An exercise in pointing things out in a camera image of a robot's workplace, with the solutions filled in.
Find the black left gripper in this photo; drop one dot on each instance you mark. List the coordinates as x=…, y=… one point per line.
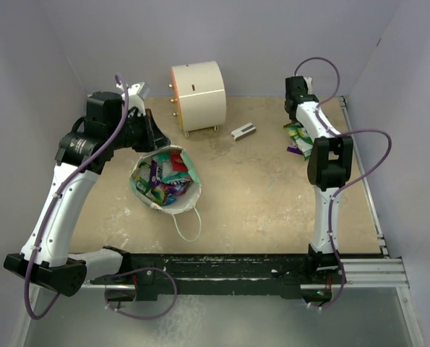
x=147, y=144

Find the red snack packet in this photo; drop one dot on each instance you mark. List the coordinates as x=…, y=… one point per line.
x=177, y=162

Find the green paper bag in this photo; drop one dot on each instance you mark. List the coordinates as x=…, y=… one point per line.
x=154, y=183

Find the green Fox's candy packet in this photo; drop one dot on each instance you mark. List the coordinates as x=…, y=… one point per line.
x=298, y=134

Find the yellow green snack packet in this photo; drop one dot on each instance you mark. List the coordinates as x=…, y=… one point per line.
x=305, y=148

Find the purple snack packet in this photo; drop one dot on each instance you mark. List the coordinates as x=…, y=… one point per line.
x=293, y=148

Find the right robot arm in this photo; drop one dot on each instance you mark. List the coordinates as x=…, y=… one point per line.
x=328, y=170

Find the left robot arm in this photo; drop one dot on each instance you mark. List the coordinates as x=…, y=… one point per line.
x=111, y=122

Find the white cylindrical drawer cabinet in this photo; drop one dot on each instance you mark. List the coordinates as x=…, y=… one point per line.
x=199, y=96

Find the small white stapler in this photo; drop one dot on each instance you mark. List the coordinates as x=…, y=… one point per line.
x=243, y=131

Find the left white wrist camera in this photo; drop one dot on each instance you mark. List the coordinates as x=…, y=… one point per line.
x=137, y=94

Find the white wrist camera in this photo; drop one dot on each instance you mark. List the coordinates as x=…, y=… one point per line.
x=309, y=88
x=137, y=94

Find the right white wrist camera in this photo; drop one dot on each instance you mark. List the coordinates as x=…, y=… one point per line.
x=309, y=88

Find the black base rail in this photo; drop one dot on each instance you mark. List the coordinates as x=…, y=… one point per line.
x=283, y=275

